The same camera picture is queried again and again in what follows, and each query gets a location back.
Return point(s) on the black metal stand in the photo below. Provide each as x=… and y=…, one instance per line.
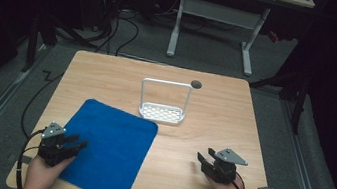
x=292, y=89
x=39, y=34

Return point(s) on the dark round table grommet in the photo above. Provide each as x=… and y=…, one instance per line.
x=196, y=84

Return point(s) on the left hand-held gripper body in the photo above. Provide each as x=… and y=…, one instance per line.
x=52, y=144

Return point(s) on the blue cloth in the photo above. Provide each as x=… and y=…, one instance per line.
x=110, y=150

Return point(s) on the white-legged desk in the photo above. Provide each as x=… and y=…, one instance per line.
x=222, y=15

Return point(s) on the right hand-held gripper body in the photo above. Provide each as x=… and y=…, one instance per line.
x=225, y=166

